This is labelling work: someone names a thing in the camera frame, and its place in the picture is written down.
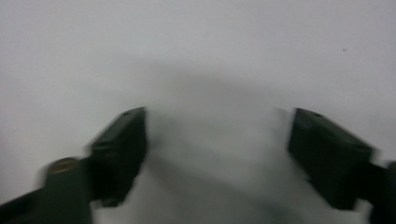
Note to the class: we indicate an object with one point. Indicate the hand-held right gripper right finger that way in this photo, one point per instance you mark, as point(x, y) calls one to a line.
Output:
point(330, 155)

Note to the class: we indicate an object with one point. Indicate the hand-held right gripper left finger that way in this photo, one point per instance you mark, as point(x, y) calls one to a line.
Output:
point(120, 155)

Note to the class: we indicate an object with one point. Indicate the white table mat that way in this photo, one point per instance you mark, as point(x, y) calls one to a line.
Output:
point(199, 46)

